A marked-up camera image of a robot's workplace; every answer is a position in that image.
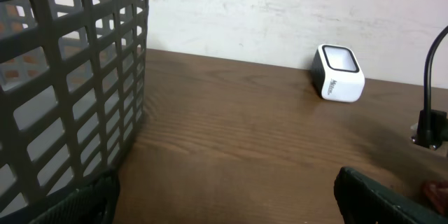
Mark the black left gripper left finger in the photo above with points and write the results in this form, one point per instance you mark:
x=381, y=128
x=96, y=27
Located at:
x=84, y=203

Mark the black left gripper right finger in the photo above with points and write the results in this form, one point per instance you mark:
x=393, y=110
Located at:
x=363, y=200

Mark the red chocolate bar wrapper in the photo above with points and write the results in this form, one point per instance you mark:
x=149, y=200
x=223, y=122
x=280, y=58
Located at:
x=436, y=193

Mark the white barcode scanner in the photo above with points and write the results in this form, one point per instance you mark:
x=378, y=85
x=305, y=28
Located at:
x=336, y=74

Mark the grey plastic basket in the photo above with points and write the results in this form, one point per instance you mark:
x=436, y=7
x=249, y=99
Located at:
x=72, y=92

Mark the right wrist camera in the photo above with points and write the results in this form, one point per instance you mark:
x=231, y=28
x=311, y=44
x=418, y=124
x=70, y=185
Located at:
x=431, y=135

